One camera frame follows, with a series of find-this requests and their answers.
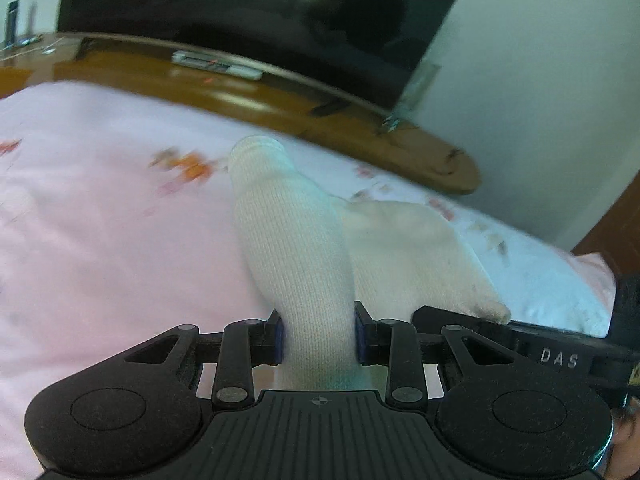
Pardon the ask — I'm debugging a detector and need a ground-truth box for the wooden tv cabinet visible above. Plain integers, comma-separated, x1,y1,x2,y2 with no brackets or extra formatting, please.
1,34,482,195

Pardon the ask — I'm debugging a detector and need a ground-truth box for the curved black television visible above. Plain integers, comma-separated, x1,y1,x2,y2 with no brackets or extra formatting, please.
58,0,456,109

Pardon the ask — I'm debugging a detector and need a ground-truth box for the left glass table lamp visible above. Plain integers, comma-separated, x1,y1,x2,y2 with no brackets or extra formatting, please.
1,0,43,52

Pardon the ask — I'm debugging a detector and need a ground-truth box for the black lamp cable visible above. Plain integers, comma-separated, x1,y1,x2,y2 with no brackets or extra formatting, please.
434,146,469,172

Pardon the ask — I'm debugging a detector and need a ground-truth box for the silver set-top box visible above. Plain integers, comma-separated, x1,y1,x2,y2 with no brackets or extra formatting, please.
171,50,262,81

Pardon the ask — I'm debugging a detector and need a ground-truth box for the black remote control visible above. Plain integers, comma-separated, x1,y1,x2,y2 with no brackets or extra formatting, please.
307,98,350,117

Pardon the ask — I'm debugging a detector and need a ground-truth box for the pink floral bed sheet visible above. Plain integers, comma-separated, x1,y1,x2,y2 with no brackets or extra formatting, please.
1,82,615,479

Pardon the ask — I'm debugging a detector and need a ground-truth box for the white sock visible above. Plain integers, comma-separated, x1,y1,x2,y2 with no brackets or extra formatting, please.
228,136,372,391
332,197,511,324

